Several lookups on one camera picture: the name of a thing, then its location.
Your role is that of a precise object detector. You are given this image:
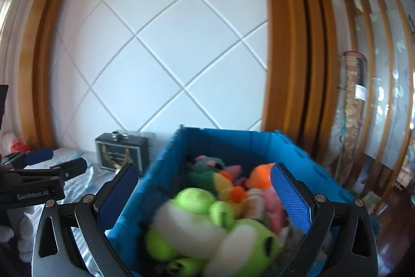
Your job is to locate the blue plastic crate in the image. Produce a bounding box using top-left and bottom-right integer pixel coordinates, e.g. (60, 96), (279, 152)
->
(107, 126), (380, 277)

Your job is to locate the white curtain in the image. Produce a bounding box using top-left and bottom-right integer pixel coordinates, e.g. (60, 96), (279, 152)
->
(0, 0), (34, 86)

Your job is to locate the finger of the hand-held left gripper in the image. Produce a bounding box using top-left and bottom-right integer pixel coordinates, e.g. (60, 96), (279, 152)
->
(0, 148), (54, 168)
(13, 158), (88, 183)

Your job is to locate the red bag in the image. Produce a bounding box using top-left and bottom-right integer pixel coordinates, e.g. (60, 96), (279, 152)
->
(10, 136), (28, 152)

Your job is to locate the yellow duck plush green hat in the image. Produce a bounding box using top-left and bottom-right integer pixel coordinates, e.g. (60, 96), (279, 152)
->
(188, 168), (248, 204)

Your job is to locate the black gift bag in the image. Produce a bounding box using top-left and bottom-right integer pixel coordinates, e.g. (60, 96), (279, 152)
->
(95, 132), (150, 176)

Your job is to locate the wooden headboard frame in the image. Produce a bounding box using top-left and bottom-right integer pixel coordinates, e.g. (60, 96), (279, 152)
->
(31, 0), (338, 164)

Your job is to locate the pink pig plush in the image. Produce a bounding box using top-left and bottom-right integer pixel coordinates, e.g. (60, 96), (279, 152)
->
(248, 163), (294, 234)

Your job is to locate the white soft item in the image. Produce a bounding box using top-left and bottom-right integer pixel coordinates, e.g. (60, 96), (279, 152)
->
(0, 132), (16, 154)

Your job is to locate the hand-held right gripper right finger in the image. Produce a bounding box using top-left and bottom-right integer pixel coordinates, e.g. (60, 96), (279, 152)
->
(270, 163), (379, 277)

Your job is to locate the green and white plush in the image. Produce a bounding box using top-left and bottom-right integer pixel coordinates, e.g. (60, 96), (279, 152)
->
(144, 188), (282, 277)

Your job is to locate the wooden glass partition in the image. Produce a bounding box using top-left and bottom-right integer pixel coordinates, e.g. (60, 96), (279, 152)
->
(339, 0), (415, 216)

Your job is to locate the rolled patterned mat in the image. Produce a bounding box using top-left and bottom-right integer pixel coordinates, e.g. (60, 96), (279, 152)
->
(337, 51), (370, 187)

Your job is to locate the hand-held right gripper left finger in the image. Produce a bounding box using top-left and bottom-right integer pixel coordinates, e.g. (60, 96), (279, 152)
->
(31, 163), (140, 277)

